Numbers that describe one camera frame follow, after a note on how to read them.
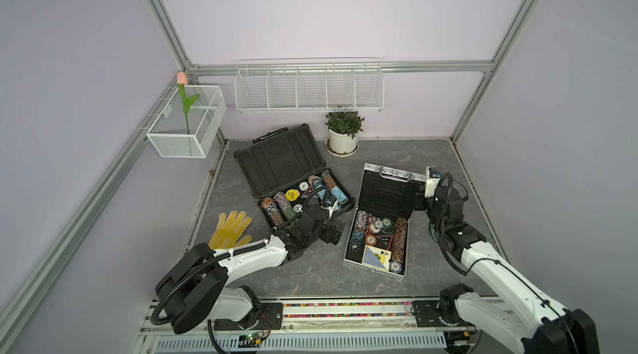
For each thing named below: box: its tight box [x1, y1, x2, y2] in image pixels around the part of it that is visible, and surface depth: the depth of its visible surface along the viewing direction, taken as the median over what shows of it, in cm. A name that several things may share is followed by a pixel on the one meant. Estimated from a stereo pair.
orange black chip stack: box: [392, 216, 408, 263], surface depth 87 cm
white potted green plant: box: [324, 111, 365, 158], surface depth 107 cm
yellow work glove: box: [209, 211, 253, 251], surface depth 93 cm
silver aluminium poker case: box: [343, 162, 427, 280], surface depth 88 cm
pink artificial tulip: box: [176, 71, 201, 135], surface depth 87 cm
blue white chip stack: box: [329, 185, 349, 205], surface depth 98 cm
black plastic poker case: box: [233, 123, 355, 228], surface depth 101 cm
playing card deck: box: [362, 244, 393, 272], surface depth 84 cm
